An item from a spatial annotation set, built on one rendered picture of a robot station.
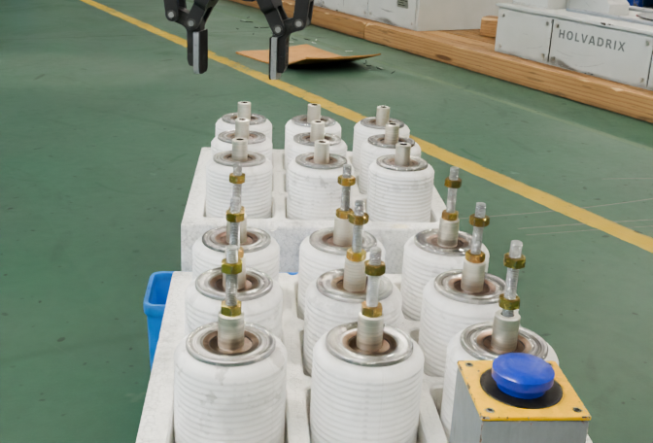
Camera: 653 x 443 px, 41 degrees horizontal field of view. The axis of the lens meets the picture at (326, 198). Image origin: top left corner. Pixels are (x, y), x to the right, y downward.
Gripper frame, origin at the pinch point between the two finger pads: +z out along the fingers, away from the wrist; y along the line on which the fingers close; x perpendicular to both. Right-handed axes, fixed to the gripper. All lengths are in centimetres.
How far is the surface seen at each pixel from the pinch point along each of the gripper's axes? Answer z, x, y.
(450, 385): 25.2, 7.9, -21.5
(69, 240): 47, -63, 49
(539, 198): 47, -115, -38
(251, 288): 21.8, 0.6, -1.8
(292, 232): 30.1, -35.9, 1.6
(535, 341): 21.7, 4.6, -28.5
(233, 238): 17.0, 0.3, 0.1
